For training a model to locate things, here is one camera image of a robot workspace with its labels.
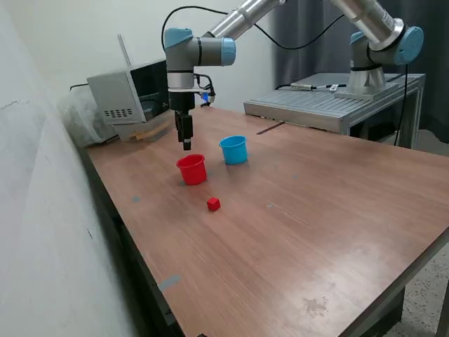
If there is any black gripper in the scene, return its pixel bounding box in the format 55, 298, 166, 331
168, 90, 196, 152

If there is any red plastic cup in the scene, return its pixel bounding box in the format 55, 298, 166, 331
175, 153, 207, 186

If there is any blue plastic cup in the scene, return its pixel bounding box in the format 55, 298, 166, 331
218, 135, 248, 166

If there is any silver microwave oven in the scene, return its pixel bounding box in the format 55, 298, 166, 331
86, 58, 194, 124

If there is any thin black strip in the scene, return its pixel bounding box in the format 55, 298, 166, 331
256, 121, 286, 136

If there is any thin white rod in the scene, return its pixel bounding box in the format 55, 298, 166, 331
117, 33, 133, 67

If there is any clear plastic bag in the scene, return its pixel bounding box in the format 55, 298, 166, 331
58, 87, 120, 147

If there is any aluminium profile robot stand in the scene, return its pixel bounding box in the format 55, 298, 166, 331
243, 72, 427, 150

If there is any dark grey curtain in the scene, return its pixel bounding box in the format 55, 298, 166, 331
273, 0, 449, 143

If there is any large grey tape strip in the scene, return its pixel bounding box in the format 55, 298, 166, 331
156, 275, 182, 292

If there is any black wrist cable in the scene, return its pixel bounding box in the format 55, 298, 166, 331
161, 5, 348, 103

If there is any thick black robot base cable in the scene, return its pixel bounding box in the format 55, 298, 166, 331
274, 83, 349, 91

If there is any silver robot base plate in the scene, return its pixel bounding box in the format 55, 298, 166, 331
333, 81, 400, 100

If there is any black hanging cable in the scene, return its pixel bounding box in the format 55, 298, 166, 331
391, 61, 410, 147

